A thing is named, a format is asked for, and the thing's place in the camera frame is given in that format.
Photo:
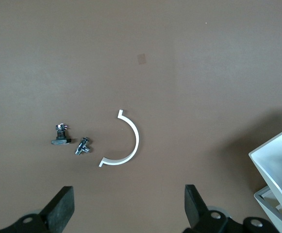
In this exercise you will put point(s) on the white plastic bin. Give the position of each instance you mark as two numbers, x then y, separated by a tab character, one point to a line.
276	157

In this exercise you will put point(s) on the small brown tape patch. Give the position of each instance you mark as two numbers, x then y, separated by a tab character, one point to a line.
141	59

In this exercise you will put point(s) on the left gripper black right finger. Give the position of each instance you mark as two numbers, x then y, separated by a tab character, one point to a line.
196	213

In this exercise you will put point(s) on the black capped switch component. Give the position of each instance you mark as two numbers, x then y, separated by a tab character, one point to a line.
60	140

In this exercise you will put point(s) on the white curved plastic bracket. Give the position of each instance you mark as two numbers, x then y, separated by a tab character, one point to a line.
136	138

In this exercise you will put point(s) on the white drawer cabinet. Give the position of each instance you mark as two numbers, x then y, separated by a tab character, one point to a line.
270	210

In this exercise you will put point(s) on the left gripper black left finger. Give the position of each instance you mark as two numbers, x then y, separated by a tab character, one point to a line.
58	208

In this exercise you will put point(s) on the small metal valve fitting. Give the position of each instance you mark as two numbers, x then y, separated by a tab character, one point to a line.
82	146

